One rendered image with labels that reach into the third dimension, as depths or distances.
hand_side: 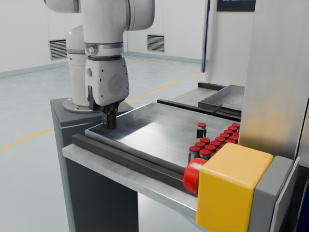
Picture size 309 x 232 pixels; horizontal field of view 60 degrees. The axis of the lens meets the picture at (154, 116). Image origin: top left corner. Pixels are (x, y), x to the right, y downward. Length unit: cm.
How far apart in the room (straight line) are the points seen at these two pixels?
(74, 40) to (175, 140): 46
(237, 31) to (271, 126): 109
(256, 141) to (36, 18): 597
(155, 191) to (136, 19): 35
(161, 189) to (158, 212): 129
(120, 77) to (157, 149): 19
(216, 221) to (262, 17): 21
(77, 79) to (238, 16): 82
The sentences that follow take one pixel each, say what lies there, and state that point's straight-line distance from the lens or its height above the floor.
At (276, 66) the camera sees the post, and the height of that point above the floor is 112.
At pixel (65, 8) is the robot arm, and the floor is 118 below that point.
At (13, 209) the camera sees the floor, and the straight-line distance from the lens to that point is 201.
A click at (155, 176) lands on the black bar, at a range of 51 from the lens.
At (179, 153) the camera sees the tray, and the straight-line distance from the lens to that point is 59.
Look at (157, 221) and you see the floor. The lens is 172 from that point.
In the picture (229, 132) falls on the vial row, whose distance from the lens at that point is 60.
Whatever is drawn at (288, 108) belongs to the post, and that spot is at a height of 108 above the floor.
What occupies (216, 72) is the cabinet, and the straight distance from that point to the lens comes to 144.
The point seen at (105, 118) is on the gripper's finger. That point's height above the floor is 94.
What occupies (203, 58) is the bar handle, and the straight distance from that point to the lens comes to 138.
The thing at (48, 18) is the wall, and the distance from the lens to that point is 632.
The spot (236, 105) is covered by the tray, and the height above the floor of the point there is 88.
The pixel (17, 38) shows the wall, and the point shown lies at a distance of 597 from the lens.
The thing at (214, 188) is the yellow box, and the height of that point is 101.
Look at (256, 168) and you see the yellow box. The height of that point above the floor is 103.
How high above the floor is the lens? 117
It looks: 21 degrees down
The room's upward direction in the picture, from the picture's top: straight up
